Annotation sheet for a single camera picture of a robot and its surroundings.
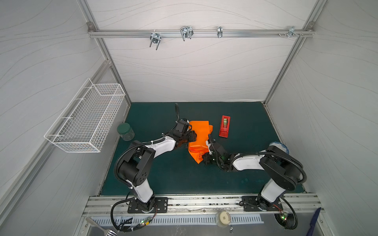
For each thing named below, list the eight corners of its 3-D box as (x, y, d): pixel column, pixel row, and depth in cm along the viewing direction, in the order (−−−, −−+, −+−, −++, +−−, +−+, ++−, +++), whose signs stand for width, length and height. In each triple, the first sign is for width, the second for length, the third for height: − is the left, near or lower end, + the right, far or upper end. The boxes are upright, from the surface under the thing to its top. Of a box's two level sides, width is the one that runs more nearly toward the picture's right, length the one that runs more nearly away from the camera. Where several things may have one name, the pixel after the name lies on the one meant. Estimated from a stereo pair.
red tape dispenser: (218, 137, 104) (219, 130, 97) (220, 122, 113) (222, 114, 106) (226, 139, 103) (229, 132, 96) (228, 123, 112) (230, 116, 105)
